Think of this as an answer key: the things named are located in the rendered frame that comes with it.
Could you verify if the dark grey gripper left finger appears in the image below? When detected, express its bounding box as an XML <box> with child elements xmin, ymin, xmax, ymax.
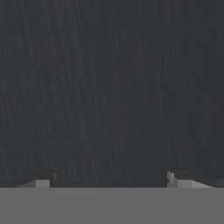
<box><xmin>15</xmin><ymin>169</ymin><xmax>60</xmax><ymax>189</ymax></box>

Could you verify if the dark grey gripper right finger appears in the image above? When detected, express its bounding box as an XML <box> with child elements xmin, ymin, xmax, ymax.
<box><xmin>165</xmin><ymin>169</ymin><xmax>217</xmax><ymax>189</ymax></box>

